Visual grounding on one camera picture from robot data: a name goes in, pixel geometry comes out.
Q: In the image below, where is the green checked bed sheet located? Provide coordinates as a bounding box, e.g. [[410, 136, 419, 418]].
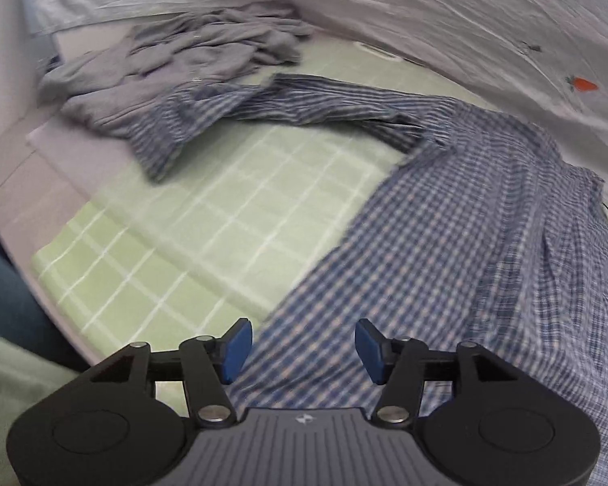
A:
[[30, 38, 608, 406]]

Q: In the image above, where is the white carrot-print sheet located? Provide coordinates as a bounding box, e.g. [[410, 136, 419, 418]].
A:
[[243, 0, 608, 189]]

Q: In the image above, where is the grey garment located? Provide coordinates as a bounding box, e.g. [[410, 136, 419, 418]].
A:
[[37, 2, 316, 139]]

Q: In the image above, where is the blue plaid shirt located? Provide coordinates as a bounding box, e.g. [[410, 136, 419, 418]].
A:
[[126, 73, 608, 486]]

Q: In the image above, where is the dark teal cloth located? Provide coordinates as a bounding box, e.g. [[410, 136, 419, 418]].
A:
[[0, 207, 88, 371]]

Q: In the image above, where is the pale green cloth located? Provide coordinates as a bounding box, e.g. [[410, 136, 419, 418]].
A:
[[0, 325, 83, 486]]

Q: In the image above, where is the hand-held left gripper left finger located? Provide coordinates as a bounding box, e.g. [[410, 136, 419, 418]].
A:
[[83, 318, 255, 429]]

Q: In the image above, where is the grey mattress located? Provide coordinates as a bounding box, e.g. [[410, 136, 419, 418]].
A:
[[0, 0, 264, 371]]

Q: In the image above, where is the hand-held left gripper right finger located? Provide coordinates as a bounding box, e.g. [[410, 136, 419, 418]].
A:
[[355, 318, 520, 429]]

